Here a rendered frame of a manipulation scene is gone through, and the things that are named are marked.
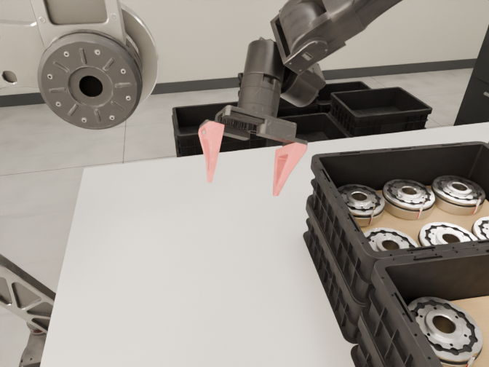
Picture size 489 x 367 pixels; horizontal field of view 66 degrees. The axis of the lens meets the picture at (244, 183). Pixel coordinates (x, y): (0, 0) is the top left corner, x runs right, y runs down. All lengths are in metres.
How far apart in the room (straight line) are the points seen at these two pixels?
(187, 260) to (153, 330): 0.18
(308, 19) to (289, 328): 0.53
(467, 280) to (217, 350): 0.43
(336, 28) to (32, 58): 0.48
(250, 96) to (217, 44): 3.06
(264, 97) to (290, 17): 0.10
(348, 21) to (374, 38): 3.59
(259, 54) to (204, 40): 3.02
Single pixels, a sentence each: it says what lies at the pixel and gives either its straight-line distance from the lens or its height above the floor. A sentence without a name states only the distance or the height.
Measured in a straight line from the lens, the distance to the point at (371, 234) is 0.74.
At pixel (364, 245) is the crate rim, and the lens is 0.60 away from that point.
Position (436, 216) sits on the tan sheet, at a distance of 0.87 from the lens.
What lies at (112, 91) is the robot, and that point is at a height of 1.12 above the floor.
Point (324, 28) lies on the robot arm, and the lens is 0.50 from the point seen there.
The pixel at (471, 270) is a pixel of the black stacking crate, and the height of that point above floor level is 0.90.
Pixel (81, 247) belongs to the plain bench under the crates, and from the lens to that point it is 0.97.
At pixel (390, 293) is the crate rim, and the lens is 0.55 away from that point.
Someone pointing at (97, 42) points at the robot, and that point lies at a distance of 0.58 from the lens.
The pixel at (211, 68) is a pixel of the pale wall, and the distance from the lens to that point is 3.63.
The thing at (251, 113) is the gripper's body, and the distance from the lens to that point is 0.50.
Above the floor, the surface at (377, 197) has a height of 0.86.
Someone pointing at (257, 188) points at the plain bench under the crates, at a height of 0.70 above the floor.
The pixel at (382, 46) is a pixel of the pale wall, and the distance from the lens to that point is 4.17.
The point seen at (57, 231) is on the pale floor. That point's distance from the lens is 2.20.
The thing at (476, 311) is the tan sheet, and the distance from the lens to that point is 0.72.
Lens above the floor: 1.33
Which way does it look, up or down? 35 degrees down
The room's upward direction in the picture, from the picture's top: straight up
